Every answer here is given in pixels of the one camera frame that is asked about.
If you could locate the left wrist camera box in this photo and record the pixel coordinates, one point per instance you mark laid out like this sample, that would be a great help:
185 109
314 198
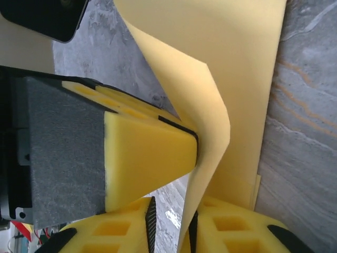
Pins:
39 15

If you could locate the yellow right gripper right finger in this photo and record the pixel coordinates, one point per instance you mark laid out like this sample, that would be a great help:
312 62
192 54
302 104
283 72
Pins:
237 232

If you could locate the yellow paper sheet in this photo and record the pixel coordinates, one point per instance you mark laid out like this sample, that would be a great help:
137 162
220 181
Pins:
237 79

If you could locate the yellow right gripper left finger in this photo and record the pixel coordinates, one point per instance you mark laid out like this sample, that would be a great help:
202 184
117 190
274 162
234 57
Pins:
113 234

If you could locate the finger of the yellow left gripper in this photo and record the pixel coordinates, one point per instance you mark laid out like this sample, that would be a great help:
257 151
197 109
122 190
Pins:
131 109
144 158

